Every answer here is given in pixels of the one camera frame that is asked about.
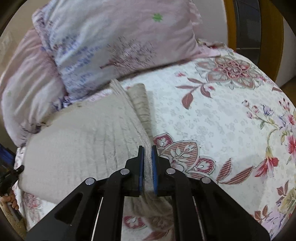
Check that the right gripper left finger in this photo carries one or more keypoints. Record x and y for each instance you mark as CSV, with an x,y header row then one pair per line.
x,y
94,210

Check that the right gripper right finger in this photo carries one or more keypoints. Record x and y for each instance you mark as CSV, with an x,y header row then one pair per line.
x,y
202,210

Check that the beige cable-knit sweater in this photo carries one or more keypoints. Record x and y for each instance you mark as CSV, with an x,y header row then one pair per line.
x,y
94,139

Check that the person's hand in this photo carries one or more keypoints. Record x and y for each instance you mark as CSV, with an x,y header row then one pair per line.
x,y
10,198

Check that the floral bed sheet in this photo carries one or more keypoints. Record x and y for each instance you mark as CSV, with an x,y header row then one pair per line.
x,y
221,118

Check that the pink floral pillow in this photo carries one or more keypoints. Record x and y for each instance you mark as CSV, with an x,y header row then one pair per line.
x,y
31,89

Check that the white lavender-print pillow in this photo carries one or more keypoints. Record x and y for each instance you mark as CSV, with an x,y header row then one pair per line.
x,y
93,42

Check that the wooden bed headboard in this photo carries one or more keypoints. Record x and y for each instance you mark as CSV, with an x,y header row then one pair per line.
x,y
264,32

